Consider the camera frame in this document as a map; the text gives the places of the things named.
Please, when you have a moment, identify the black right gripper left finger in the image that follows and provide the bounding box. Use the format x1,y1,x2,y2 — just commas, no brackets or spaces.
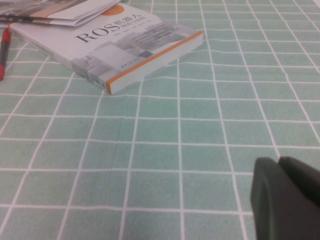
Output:
250,156,320,240

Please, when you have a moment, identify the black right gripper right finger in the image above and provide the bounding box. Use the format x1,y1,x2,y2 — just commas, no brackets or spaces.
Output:
278,155,320,208

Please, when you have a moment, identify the red and black pen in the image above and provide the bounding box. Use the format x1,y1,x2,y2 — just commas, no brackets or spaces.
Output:
0,28,12,82

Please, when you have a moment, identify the green checked tablecloth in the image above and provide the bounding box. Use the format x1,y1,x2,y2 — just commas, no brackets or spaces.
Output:
0,0,320,240

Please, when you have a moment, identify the white ROS book orange edge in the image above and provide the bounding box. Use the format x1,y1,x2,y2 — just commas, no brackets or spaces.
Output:
7,2,204,95

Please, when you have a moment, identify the open glossy magazine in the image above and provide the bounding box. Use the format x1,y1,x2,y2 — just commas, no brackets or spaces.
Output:
0,0,124,28

